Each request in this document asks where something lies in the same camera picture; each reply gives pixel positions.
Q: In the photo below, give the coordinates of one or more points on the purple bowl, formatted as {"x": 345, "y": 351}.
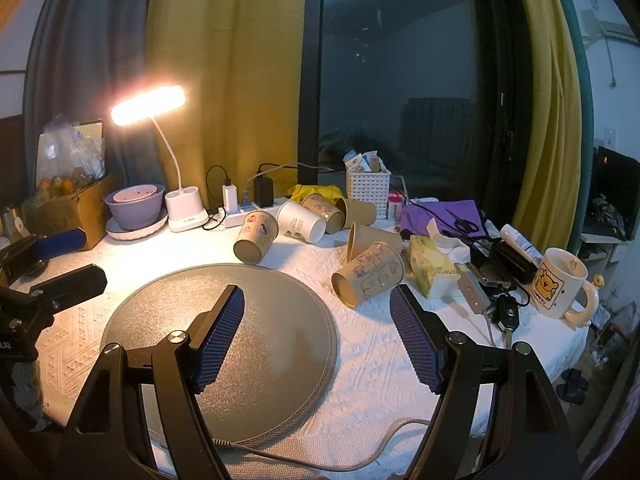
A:
{"x": 137, "y": 206}

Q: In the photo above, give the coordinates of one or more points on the white remote with red light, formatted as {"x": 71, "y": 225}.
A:
{"x": 473, "y": 293}

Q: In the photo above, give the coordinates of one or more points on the yellow cloth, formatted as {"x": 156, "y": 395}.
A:
{"x": 300, "y": 192}

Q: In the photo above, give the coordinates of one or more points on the round grey placemat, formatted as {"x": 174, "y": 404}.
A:
{"x": 280, "y": 361}

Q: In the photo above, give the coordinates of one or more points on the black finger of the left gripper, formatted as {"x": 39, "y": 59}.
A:
{"x": 37, "y": 308}

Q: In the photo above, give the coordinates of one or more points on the plain brown paper cup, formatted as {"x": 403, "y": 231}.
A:
{"x": 356, "y": 211}
{"x": 361, "y": 237}

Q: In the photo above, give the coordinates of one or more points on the white paper cup lying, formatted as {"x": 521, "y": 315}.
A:
{"x": 298, "y": 222}

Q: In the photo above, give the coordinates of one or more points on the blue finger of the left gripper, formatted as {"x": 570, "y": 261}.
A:
{"x": 31, "y": 255}

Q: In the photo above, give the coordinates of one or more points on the small pink-lid bottle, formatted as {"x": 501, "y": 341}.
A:
{"x": 394, "y": 206}

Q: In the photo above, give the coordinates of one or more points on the white textured tablecloth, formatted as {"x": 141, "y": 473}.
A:
{"x": 367, "y": 425}

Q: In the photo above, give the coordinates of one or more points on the white plate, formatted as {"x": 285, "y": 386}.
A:
{"x": 114, "y": 230}

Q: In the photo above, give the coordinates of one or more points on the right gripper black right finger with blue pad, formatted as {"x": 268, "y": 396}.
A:
{"x": 528, "y": 436}

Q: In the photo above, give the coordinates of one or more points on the yellow curtain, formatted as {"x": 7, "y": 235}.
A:
{"x": 549, "y": 194}
{"x": 238, "y": 62}

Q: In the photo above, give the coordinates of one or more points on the purple cloth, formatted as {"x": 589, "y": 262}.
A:
{"x": 415, "y": 215}

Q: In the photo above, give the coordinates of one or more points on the plain brown paper cup middle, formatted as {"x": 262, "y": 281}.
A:
{"x": 361, "y": 237}

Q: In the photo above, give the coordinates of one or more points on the white charger adapter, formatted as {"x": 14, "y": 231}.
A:
{"x": 230, "y": 198}

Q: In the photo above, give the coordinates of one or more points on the yellow curtain left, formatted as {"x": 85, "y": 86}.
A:
{"x": 238, "y": 62}

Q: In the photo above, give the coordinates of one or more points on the paper cup lying left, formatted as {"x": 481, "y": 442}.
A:
{"x": 257, "y": 233}

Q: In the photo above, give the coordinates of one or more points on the yellow tissue box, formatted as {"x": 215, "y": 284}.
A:
{"x": 435, "y": 274}

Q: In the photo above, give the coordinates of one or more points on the white tube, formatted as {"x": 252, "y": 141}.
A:
{"x": 517, "y": 241}

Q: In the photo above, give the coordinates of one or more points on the cardboard box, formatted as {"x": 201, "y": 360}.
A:
{"x": 84, "y": 209}

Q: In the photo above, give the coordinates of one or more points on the white bear mug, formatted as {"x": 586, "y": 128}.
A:
{"x": 561, "y": 289}

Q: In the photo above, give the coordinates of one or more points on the plain brown paper cup back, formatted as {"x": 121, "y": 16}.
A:
{"x": 356, "y": 211}

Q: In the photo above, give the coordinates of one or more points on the grey curtain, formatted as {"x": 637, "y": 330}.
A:
{"x": 85, "y": 57}

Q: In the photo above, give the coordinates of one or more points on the white plastic basket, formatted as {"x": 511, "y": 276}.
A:
{"x": 371, "y": 187}

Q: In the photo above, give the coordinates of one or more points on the black scissors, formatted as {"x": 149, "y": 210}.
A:
{"x": 470, "y": 225}

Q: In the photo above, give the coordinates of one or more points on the paper cup patterned back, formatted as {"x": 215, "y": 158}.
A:
{"x": 327, "y": 211}

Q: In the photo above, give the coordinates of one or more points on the black charger adapter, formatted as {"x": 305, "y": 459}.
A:
{"x": 263, "y": 191}

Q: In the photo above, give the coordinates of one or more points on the white desk lamp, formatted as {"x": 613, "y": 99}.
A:
{"x": 184, "y": 204}

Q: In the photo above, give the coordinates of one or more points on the paper cup lying front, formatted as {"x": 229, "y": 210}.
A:
{"x": 369, "y": 274}

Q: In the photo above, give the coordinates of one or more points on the clear plastic bag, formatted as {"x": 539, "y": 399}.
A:
{"x": 70, "y": 156}

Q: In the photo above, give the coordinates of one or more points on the white power strip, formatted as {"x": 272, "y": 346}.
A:
{"x": 237, "y": 219}

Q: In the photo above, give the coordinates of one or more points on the black pouch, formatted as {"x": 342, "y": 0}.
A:
{"x": 510, "y": 263}

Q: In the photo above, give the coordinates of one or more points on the yellow curtain right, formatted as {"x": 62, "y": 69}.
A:
{"x": 549, "y": 194}

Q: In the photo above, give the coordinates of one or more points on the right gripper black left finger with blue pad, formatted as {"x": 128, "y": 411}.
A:
{"x": 107, "y": 436}

